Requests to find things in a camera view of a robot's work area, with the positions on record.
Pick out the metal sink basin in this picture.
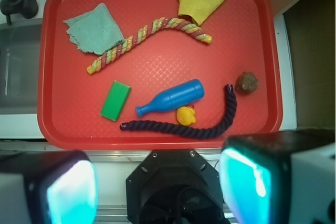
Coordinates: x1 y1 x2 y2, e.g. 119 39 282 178
1 24 41 114

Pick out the black faucet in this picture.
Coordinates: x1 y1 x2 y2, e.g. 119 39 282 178
1 0 39 26

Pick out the teal cloth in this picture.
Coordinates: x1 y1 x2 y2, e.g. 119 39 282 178
64 3 125 55

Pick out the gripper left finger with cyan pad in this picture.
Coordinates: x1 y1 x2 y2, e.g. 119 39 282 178
1 151 98 223

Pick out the blue plastic bottle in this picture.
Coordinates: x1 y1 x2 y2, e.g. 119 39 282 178
135 79 205 117

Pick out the green rectangular block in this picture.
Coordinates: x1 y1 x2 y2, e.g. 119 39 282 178
100 81 131 121

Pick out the red plastic tray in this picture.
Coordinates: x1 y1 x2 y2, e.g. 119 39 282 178
37 0 283 150

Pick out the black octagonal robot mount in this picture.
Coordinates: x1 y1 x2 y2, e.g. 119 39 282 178
125 150 229 223

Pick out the yellow rubber duck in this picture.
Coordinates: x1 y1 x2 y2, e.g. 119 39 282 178
176 104 196 126

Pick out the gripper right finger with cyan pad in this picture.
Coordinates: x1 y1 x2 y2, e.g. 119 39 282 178
219 130 335 223

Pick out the dark purple twisted rope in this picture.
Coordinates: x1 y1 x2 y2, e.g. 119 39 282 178
120 84 238 140

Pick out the multicolored twisted rope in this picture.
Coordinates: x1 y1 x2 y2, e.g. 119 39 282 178
87 17 213 76

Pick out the brown rock-like lump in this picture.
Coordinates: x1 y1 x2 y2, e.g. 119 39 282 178
235 72 259 93

